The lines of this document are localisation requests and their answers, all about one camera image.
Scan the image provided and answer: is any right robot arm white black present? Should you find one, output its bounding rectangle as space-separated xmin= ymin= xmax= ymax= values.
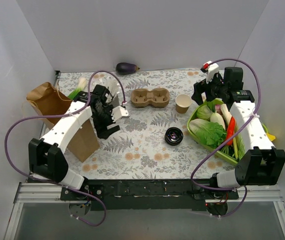
xmin=191 ymin=62 xmax=285 ymax=199

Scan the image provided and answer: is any red chili pepper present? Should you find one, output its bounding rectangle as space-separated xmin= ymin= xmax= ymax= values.
xmin=226 ymin=116 xmax=236 ymax=146

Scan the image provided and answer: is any black plastic cup lid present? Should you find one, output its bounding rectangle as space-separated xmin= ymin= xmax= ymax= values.
xmin=164 ymin=127 xmax=184 ymax=146

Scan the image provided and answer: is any napa cabbage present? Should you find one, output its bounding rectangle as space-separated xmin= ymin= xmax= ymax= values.
xmin=189 ymin=118 xmax=210 ymax=145

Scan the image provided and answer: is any green bok choy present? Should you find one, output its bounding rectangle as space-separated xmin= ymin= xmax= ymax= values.
xmin=67 ymin=77 xmax=87 ymax=100

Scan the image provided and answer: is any grey straw holder cup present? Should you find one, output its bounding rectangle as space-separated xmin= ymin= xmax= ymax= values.
xmin=110 ymin=93 xmax=121 ymax=109

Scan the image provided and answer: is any green vegetable tray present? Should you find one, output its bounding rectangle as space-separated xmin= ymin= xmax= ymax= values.
xmin=187 ymin=98 xmax=274 ymax=166

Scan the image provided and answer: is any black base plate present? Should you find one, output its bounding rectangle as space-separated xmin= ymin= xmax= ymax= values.
xmin=60 ymin=179 xmax=239 ymax=211

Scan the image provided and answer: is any yellow pepper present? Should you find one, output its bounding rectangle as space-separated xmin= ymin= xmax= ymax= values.
xmin=266 ymin=133 xmax=276 ymax=142

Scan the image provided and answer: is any round green cabbage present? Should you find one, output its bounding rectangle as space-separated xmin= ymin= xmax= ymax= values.
xmin=196 ymin=105 xmax=213 ymax=121

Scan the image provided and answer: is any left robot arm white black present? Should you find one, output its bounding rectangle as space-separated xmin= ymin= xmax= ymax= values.
xmin=28 ymin=84 xmax=129 ymax=200

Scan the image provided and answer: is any brown paper coffee cup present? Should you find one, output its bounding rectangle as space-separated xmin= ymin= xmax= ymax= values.
xmin=175 ymin=94 xmax=192 ymax=114

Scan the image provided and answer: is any aluminium frame rail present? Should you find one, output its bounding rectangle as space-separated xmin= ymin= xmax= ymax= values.
xmin=4 ymin=183 xmax=285 ymax=240

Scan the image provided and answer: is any brown pulp cup carrier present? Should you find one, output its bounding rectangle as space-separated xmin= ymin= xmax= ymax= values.
xmin=130 ymin=88 xmax=170 ymax=108

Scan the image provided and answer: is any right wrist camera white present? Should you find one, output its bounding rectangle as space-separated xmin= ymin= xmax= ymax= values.
xmin=200 ymin=61 xmax=219 ymax=84

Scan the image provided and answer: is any purple eggplant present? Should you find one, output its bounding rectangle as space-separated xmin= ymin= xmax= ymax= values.
xmin=115 ymin=62 xmax=140 ymax=76

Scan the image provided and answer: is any green leafy lettuce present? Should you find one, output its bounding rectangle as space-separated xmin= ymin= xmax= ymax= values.
xmin=196 ymin=121 xmax=227 ymax=149

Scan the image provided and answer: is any brown paper bag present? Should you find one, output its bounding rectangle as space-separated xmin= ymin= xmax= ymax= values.
xmin=26 ymin=82 xmax=100 ymax=163

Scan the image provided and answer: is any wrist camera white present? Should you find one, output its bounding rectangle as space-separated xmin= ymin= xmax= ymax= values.
xmin=111 ymin=105 xmax=130 ymax=122
xmin=200 ymin=61 xmax=219 ymax=84

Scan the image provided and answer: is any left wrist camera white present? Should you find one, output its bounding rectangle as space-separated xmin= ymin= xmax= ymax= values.
xmin=111 ymin=105 xmax=130 ymax=122

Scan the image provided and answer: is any bundle of white straws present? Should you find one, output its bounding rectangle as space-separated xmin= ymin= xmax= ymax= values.
xmin=90 ymin=74 xmax=121 ymax=103

